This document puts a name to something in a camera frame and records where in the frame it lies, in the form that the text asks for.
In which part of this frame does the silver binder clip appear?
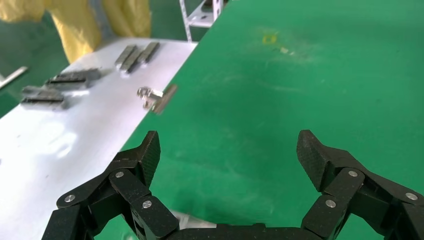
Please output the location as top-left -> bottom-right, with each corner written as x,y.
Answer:
136,83 -> 179,116

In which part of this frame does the thin grey metal bar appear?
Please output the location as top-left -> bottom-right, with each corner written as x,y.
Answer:
0,65 -> 30,90

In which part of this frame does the grey toothed metal part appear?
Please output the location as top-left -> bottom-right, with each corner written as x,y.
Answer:
120,49 -> 143,74
114,43 -> 138,67
137,41 -> 161,65

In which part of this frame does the white perforated rack post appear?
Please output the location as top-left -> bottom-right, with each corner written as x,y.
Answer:
178,0 -> 195,43
211,0 -> 224,21

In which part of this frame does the white low rack shelf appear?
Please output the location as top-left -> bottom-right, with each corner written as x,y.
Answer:
188,0 -> 221,29

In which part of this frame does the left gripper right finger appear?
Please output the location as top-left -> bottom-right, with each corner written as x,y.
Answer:
296,129 -> 424,240

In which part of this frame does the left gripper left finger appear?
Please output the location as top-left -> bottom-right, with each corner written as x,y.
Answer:
41,130 -> 180,240

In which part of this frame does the grey metal rail part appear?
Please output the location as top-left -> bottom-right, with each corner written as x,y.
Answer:
49,67 -> 103,82
20,93 -> 66,109
44,77 -> 91,91

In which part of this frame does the green table cloth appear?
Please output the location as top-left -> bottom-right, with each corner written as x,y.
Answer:
96,0 -> 424,240

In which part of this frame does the white paper sheet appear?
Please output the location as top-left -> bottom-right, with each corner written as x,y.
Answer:
0,38 -> 199,240

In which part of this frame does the yellow plastic bag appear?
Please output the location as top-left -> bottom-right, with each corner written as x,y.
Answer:
0,0 -> 152,64

